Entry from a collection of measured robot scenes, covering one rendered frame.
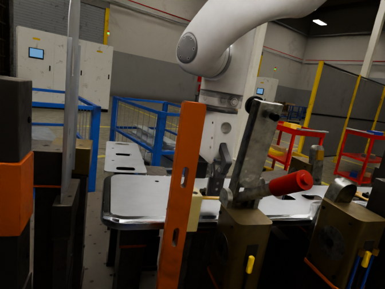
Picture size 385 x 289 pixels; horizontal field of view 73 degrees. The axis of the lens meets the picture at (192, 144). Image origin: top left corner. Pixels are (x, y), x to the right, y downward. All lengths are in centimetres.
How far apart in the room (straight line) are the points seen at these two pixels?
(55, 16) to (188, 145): 1418
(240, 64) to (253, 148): 17
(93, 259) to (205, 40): 67
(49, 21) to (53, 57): 625
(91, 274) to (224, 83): 60
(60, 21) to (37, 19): 91
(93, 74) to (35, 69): 149
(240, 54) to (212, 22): 10
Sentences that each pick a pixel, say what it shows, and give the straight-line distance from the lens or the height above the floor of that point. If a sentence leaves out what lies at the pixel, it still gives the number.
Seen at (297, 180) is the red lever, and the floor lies 114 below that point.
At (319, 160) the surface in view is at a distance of 87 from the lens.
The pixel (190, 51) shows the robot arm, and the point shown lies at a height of 127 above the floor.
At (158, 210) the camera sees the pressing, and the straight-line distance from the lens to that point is 47.
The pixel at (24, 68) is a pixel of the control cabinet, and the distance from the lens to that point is 816.
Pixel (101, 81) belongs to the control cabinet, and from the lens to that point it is 856.
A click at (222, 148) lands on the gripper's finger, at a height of 112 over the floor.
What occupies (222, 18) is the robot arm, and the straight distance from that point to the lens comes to 40.
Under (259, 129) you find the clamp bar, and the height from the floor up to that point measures 118.
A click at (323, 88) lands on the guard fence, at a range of 565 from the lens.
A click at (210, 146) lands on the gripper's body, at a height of 112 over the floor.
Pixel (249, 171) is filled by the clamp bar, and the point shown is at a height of 111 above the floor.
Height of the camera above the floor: 122
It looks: 13 degrees down
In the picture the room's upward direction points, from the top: 9 degrees clockwise
